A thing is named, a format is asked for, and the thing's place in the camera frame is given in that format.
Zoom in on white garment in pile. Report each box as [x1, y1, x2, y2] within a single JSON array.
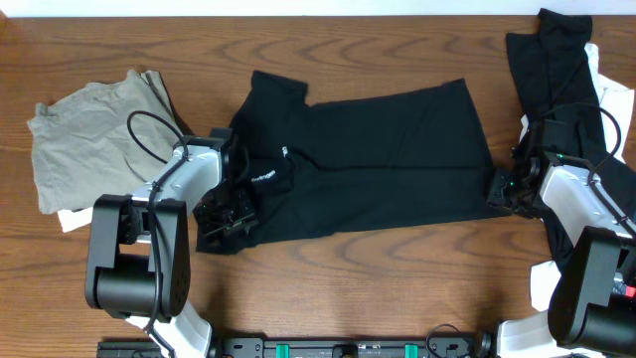
[[530, 43, 635, 312]]

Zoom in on black garment in pile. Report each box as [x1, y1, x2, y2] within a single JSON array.
[[505, 8, 636, 274]]

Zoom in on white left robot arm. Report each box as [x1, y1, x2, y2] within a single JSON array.
[[84, 135, 256, 358]]

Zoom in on folded beige t-shirt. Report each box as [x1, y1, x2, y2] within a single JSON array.
[[28, 70, 177, 215]]

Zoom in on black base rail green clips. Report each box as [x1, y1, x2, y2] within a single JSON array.
[[96, 323, 493, 358]]

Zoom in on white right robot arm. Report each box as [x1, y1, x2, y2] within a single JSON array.
[[487, 152, 635, 357]]

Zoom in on black logo t-shirt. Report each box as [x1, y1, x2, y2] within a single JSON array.
[[196, 72, 499, 255]]

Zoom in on folded white garment under beige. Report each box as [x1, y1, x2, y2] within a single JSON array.
[[57, 208, 93, 233]]

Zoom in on grey red garment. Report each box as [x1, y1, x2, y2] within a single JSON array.
[[612, 276, 635, 298]]

